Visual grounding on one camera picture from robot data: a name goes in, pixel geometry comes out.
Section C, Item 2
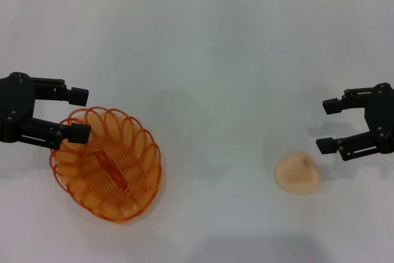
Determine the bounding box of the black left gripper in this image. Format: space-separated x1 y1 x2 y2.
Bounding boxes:
0 71 92 150

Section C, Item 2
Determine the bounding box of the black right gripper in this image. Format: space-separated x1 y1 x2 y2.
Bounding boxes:
315 83 394 162

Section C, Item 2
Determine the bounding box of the orange woven plastic basket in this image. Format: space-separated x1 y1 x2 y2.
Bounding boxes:
50 106 163 222

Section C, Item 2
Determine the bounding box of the pale toy peach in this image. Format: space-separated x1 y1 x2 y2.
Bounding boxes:
274 150 321 196

